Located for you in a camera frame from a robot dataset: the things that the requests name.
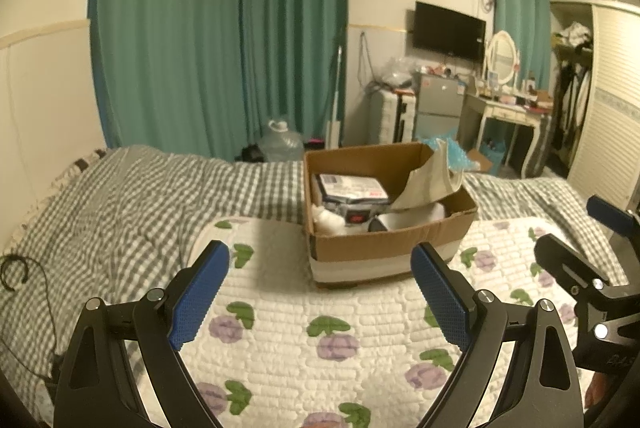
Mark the white cloth bag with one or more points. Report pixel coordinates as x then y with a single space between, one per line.
425 183

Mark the white soft bundle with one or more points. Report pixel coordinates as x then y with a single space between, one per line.
327 218

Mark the black wall television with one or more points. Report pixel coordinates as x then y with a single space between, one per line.
447 31

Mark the white floral quilted mat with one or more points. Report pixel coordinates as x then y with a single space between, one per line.
310 303

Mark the clear water jug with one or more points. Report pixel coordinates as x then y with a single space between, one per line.
281 143

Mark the dressing table clutter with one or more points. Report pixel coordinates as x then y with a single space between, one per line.
520 96

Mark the white crumpled cloth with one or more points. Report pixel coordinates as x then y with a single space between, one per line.
417 215

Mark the frilled patterned pillow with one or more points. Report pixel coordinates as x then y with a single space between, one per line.
80 166

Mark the white mop pole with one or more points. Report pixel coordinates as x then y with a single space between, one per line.
336 98

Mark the blue plastic basket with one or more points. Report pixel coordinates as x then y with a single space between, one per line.
494 154

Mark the brown cardboard box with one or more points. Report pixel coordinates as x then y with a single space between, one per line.
380 253

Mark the grey checked blanket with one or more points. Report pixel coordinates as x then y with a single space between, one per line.
150 198

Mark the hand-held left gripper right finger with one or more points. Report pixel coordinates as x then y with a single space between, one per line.
442 298

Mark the dark hanging clothes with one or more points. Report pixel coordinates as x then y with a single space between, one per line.
570 108

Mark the clear plastic bag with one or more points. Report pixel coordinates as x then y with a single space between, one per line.
395 71

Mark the dark packet with red label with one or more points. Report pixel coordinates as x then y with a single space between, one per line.
362 214

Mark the wide green curtain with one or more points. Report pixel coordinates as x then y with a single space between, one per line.
165 33

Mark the black bag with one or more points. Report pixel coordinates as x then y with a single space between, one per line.
252 153

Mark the green window curtain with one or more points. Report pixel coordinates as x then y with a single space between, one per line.
520 8

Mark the white louvred wardrobe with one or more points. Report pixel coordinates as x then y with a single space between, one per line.
610 108

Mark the white oval vanity mirror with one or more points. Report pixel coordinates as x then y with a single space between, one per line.
502 56

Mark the white suitcase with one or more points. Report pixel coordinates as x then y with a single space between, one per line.
390 118

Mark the dark packet with white label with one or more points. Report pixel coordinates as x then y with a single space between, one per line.
350 185

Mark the small open cardboard box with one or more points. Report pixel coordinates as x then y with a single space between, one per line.
482 162

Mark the white dressing table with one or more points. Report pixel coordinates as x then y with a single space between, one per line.
505 111

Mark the person's right hand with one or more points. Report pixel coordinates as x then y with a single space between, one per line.
597 390

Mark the narrow green curtain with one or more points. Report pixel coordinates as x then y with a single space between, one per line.
295 28

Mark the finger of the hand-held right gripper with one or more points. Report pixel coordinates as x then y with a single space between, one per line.
565 258
610 213

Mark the grey mini fridge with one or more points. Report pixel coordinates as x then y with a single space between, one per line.
437 103

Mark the blue plastic wrap pile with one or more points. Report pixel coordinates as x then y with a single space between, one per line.
457 156

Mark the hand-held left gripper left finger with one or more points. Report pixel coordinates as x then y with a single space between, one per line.
200 298

